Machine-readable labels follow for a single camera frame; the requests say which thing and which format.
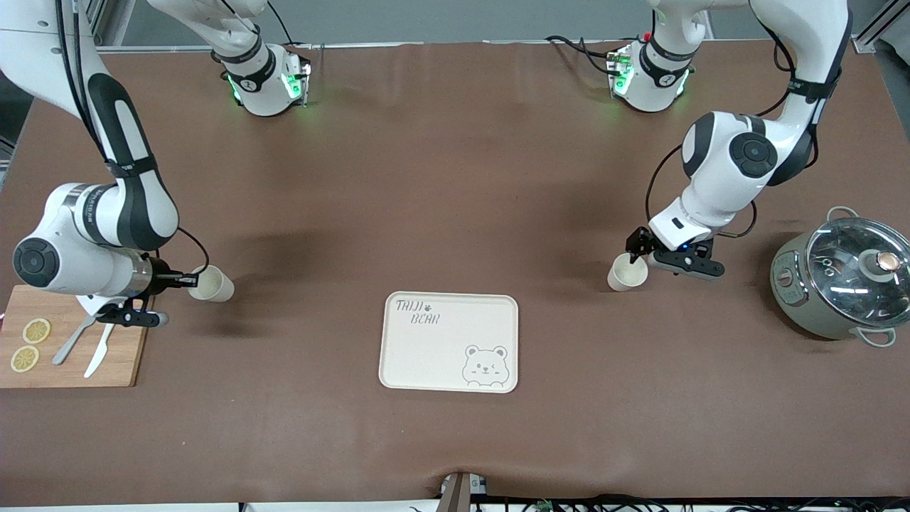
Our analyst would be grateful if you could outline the white IKEA cup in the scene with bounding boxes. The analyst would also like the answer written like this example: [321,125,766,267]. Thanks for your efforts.
[188,265,235,303]
[607,253,649,292]

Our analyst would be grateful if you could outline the white plastic knife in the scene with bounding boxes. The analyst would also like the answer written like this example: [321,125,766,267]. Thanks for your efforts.
[83,324,115,379]

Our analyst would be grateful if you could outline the grey plastic knife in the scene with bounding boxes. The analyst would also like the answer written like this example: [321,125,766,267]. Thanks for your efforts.
[51,316,97,366]

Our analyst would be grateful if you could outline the grey cooking pot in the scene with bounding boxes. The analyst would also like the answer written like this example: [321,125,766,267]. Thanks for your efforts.
[770,206,910,348]

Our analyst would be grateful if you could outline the wooden cutting board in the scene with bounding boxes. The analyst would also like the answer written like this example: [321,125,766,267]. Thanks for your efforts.
[0,284,157,389]

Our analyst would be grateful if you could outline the green lit base box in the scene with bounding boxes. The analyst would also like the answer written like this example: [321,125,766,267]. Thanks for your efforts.
[606,46,636,97]
[282,53,314,109]

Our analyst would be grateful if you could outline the glass pot lid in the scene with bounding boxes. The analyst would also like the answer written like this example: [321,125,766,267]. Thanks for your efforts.
[805,217,910,329]

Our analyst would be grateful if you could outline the brown table cover mat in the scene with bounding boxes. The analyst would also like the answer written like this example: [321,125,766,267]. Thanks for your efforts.
[0,39,910,507]

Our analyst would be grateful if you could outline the cream bear print tray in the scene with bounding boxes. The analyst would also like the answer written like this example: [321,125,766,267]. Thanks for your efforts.
[378,292,520,394]

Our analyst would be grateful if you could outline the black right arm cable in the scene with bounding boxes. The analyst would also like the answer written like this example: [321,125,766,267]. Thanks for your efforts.
[53,0,211,278]

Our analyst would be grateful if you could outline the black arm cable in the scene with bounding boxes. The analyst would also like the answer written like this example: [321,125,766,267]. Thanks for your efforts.
[53,0,211,278]
[643,14,818,240]

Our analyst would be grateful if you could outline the black left camera bracket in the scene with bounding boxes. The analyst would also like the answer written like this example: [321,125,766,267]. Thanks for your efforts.
[653,240,726,279]

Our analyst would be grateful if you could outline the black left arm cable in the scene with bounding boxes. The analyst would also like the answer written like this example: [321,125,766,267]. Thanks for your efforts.
[643,14,818,240]

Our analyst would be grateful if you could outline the black base cable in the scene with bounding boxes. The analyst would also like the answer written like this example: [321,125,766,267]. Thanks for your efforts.
[544,34,619,75]
[267,0,299,48]

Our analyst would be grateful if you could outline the aluminium frame profile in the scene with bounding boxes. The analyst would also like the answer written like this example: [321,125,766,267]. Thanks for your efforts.
[82,0,120,49]
[852,0,910,55]

